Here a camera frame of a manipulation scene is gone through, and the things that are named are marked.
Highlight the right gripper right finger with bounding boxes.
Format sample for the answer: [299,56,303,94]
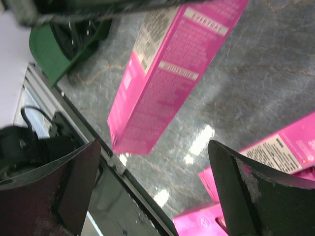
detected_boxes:
[208,140,315,236]

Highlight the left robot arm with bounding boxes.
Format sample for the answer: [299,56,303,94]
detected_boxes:
[0,0,117,86]

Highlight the pink box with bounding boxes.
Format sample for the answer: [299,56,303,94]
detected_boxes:
[198,112,315,204]
[173,203,228,236]
[107,0,248,155]

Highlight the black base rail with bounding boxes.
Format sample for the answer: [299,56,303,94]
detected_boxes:
[24,63,177,236]

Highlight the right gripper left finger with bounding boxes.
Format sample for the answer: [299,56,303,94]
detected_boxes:
[0,140,100,236]

